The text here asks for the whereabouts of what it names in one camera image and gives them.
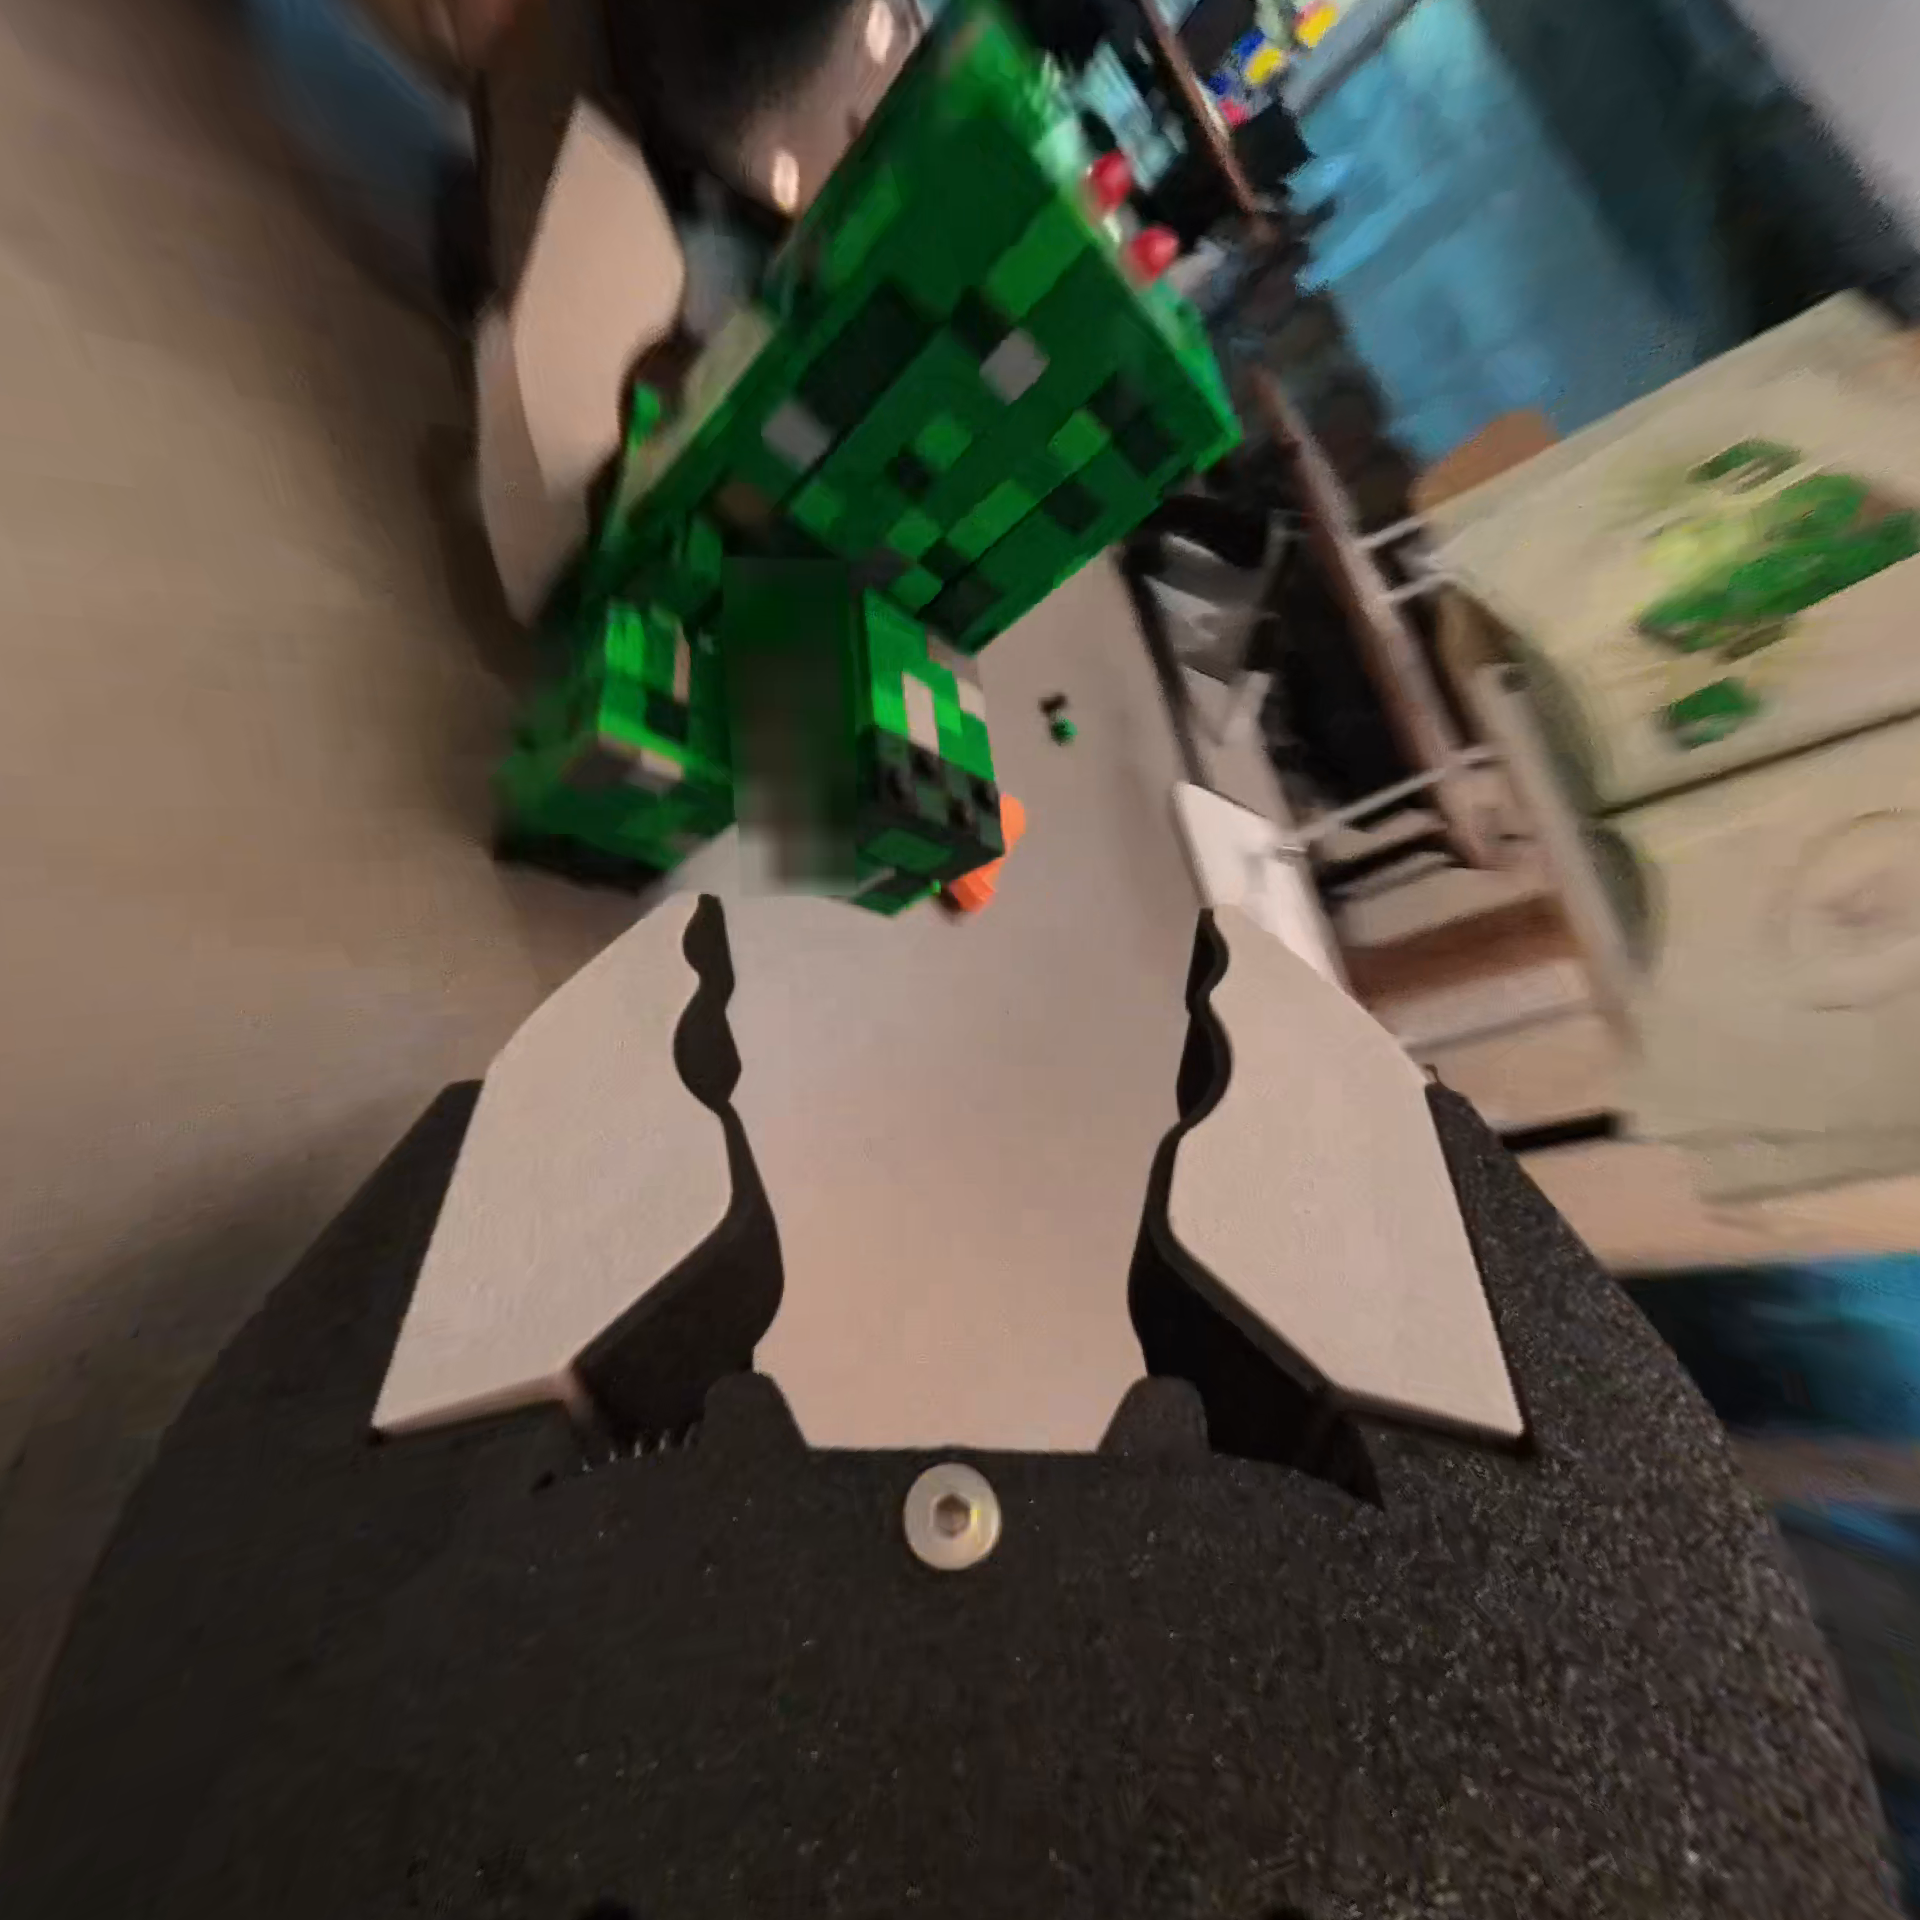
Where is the white rounded board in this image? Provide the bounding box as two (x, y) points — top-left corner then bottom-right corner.
(1171, 778), (1354, 999)

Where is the orange brick separator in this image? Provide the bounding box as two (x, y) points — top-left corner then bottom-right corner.
(941, 794), (1031, 915)

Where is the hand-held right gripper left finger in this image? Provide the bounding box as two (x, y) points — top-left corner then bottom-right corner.
(373, 896), (785, 1454)

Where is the cream lego instruction booklet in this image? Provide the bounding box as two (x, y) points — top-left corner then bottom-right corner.
(1417, 293), (1920, 1202)

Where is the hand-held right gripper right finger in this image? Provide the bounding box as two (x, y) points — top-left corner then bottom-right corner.
(1131, 906), (1530, 1469)

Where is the green lego creeper figure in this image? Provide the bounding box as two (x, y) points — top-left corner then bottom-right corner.
(497, 0), (1249, 889)

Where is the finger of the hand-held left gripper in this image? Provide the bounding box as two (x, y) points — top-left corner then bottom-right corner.
(477, 102), (689, 618)

